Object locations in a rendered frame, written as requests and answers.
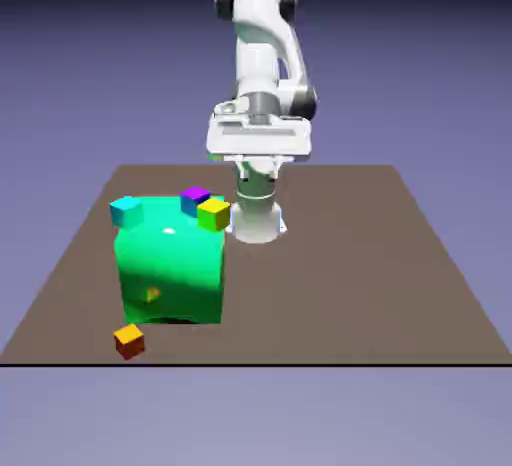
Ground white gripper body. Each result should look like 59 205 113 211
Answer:
205 113 313 163

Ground small purple cube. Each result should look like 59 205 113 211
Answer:
178 185 212 219

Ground small cyan cube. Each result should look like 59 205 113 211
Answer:
108 195 144 229

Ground small yellow cube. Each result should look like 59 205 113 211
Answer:
196 197 232 233

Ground small orange cube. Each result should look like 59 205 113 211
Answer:
112 323 146 362

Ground large green box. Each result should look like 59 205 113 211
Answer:
112 194 227 326

